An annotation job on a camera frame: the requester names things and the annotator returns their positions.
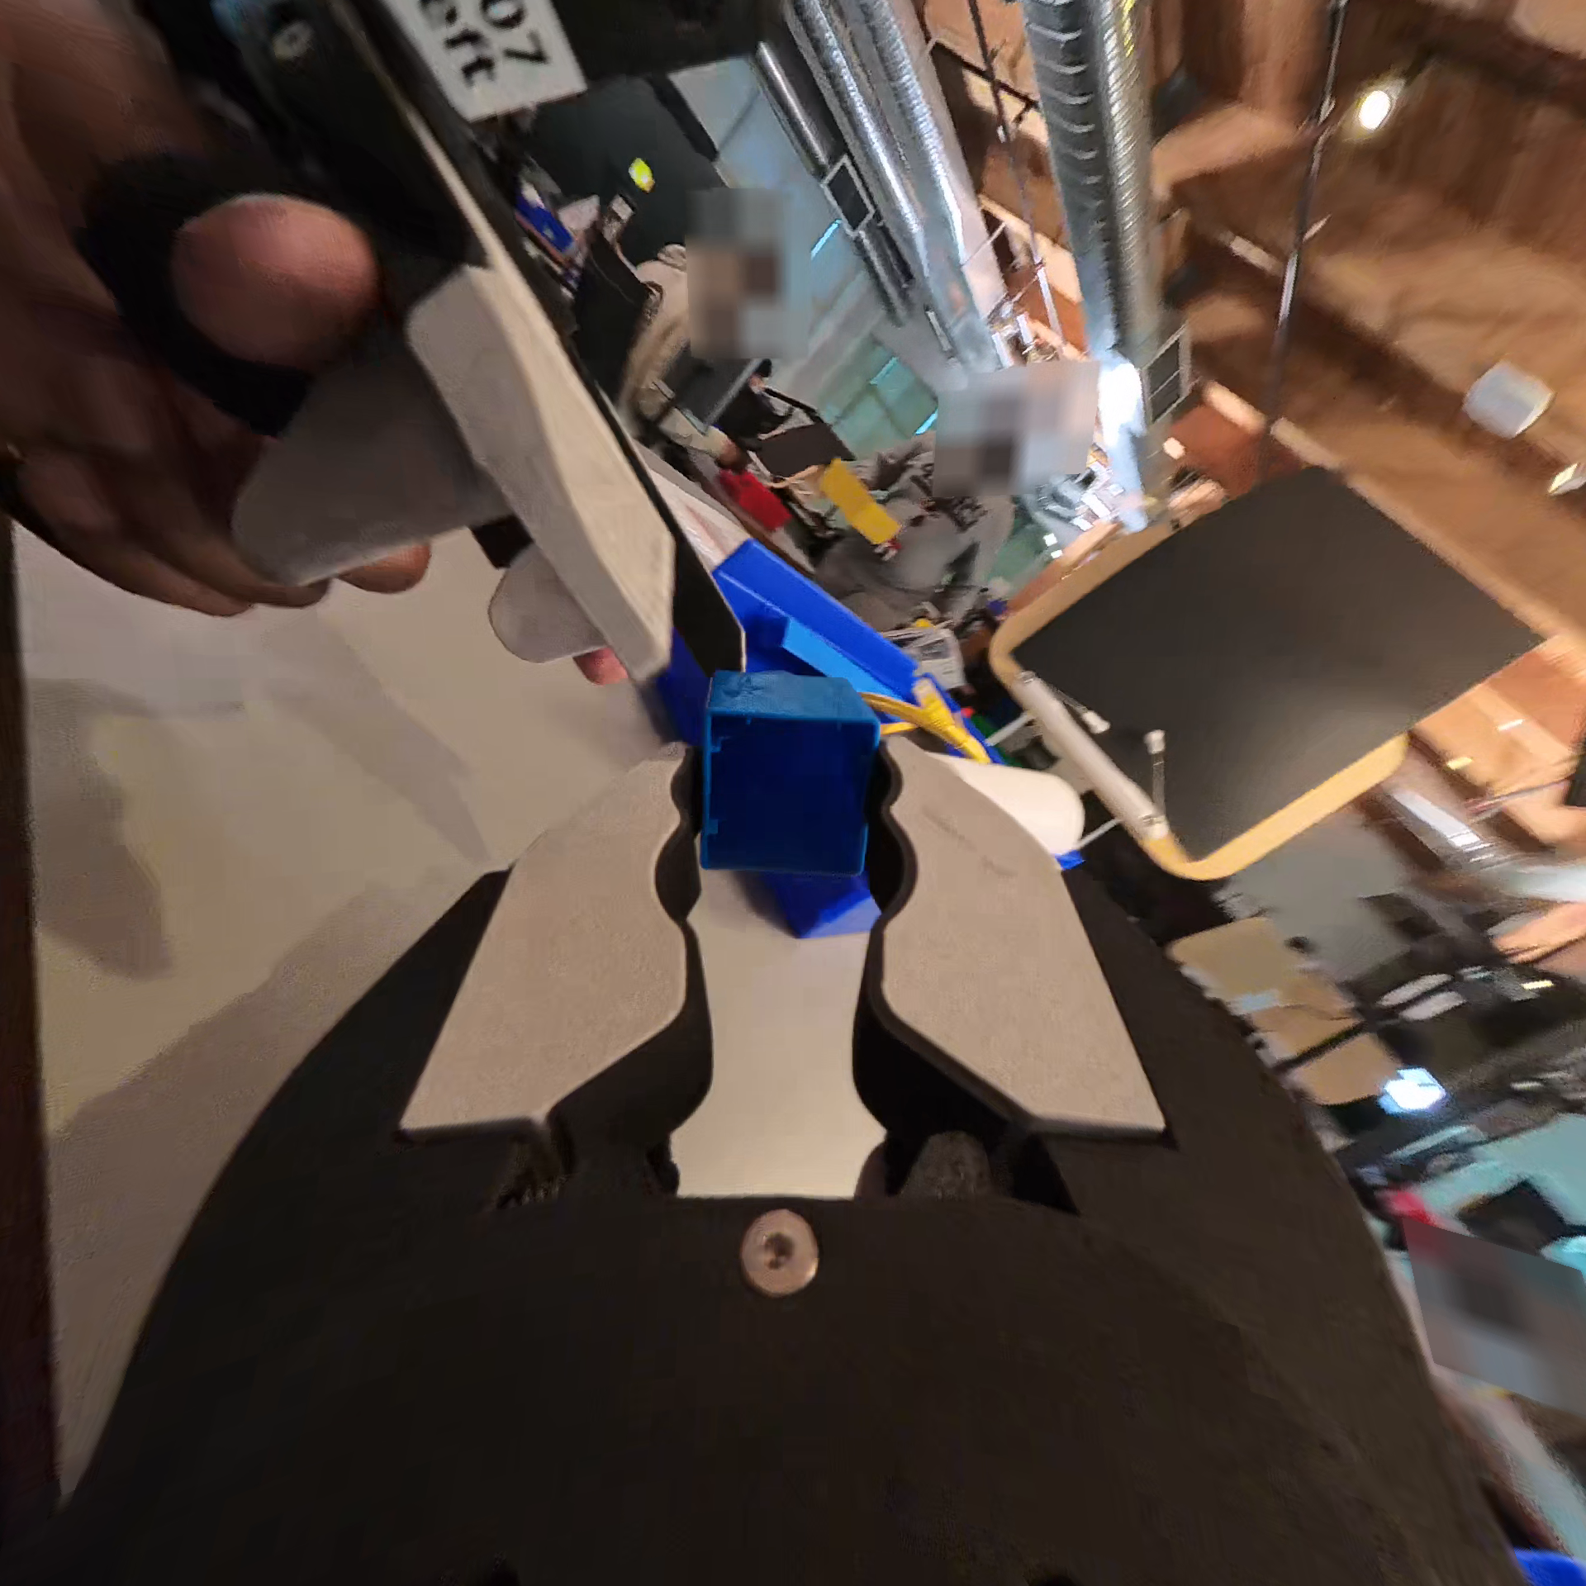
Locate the thin silver duct pipe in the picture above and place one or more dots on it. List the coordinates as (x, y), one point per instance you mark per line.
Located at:
(891, 162)

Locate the white monitor stand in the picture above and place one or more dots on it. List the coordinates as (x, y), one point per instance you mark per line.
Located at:
(1089, 756)

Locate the blue plastic bin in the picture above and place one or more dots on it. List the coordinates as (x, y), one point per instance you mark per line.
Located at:
(804, 645)

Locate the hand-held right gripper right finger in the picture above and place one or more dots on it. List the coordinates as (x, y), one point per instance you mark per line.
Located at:
(1003, 992)

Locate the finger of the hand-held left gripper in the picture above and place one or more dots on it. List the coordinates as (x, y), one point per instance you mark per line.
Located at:
(546, 471)
(546, 607)

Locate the large silver air duct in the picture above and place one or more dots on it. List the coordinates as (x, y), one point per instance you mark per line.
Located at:
(1097, 186)

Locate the red plastic bin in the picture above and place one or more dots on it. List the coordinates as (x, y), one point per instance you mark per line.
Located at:
(753, 496)

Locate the person's left hand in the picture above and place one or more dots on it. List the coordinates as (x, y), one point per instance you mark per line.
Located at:
(74, 409)

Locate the white ceiling access point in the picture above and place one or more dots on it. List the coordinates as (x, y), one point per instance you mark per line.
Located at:
(1509, 400)

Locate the ceiling spot lamp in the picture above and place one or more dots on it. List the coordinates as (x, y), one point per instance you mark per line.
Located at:
(1375, 109)

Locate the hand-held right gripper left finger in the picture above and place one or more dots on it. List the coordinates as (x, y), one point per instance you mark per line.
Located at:
(557, 979)

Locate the blue plastic block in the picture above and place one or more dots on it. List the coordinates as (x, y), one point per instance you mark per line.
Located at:
(780, 781)

